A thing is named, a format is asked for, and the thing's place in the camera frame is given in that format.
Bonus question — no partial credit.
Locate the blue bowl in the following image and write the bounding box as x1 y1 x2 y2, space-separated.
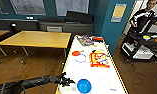
76 78 93 94

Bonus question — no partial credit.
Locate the clear plastic bowl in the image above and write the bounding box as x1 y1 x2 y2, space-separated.
99 76 112 88

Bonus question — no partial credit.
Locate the grey tray container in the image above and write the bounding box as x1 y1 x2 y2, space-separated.
77 35 95 47

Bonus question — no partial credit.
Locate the small blue white label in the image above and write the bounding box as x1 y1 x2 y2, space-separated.
109 87 118 92

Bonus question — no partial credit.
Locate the red bowl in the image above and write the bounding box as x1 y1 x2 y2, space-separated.
92 36 104 43

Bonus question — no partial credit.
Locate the dark long sofa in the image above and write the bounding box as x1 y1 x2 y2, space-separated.
0 10 95 36

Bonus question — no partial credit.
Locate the dark sofa cushion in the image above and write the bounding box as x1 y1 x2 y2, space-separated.
65 10 94 24

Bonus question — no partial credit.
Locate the black wheeled cart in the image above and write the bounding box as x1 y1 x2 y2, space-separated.
120 30 157 63

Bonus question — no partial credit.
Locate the white box on cart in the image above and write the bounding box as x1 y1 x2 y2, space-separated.
128 44 157 60

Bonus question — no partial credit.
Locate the yellow object on cart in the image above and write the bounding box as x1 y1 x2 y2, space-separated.
142 34 152 41

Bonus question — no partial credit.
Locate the person in black jacket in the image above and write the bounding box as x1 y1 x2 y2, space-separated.
129 0 157 35

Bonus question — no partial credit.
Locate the yellow wall notice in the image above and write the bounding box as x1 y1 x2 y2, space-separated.
110 3 127 24

